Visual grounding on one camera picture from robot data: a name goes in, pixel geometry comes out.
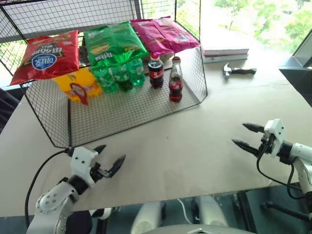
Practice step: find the yellow snack bag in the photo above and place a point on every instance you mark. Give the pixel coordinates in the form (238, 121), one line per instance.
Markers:
(75, 85)

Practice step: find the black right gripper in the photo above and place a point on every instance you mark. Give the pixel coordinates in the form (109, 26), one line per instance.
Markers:
(267, 145)

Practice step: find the grey robot torso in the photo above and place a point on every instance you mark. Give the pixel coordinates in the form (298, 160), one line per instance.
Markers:
(200, 230)

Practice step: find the black stand leg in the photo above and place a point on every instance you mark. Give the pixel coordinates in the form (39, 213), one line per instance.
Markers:
(285, 212)

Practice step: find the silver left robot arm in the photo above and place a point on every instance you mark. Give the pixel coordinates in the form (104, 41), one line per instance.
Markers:
(52, 202)

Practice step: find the plastic cola bottle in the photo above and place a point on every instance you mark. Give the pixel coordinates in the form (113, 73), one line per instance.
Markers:
(156, 72)

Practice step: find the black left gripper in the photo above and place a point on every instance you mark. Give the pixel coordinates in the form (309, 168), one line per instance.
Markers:
(99, 172)

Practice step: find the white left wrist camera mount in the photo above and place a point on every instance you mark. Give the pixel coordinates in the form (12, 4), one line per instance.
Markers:
(81, 158)

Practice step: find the stack of books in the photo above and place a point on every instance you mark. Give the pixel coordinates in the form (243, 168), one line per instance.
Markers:
(225, 54)

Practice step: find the green plastic soda bottle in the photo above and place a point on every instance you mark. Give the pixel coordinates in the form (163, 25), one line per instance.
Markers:
(104, 79)
(123, 78)
(137, 72)

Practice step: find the white rounded robot leg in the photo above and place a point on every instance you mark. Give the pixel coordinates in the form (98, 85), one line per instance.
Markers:
(212, 209)
(146, 217)

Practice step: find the magenta chip bag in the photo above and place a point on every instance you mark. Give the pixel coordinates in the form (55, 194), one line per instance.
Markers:
(146, 36)
(178, 36)

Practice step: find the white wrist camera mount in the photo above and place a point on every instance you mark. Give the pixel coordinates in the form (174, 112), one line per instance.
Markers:
(81, 158)
(275, 131)

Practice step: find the green chip bag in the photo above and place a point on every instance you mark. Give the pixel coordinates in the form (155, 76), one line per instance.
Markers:
(114, 41)

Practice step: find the glass cola bottle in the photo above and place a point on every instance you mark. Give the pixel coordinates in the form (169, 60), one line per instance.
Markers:
(176, 83)

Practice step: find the black equipment case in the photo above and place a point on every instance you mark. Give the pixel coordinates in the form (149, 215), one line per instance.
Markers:
(297, 80)

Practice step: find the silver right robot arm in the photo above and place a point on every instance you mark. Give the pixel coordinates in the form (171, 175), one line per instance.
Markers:
(302, 156)

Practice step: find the red chip bag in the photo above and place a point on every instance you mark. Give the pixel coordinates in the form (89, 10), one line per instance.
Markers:
(46, 58)

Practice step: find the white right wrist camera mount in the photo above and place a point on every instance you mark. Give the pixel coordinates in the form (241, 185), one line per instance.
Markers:
(275, 131)

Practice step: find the dark chair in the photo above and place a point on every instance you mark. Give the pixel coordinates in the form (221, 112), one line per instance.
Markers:
(7, 107)

